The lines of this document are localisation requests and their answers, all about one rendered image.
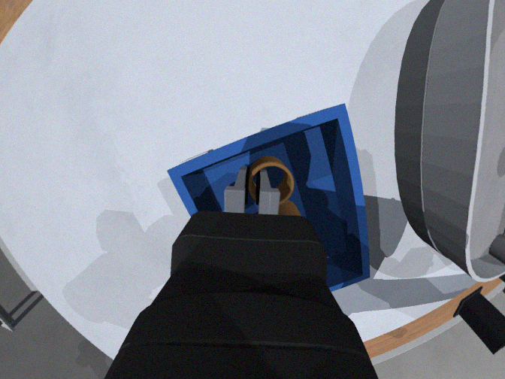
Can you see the white table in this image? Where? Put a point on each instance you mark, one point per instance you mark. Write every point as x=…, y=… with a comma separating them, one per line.
x=118, y=118

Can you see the grey turntable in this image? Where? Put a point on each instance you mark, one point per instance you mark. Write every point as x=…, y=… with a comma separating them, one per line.
x=442, y=118

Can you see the black box pedestal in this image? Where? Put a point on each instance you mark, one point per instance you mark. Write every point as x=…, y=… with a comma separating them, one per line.
x=481, y=317

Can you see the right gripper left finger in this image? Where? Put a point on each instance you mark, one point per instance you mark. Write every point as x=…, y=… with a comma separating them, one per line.
x=235, y=197

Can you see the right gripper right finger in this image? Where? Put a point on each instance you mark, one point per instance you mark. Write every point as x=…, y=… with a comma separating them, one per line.
x=269, y=201

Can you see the bronze bushing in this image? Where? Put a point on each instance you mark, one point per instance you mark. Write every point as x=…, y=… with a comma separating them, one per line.
x=290, y=208
x=278, y=167

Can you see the blue crate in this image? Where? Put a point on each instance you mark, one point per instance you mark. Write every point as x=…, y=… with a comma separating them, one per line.
x=339, y=158

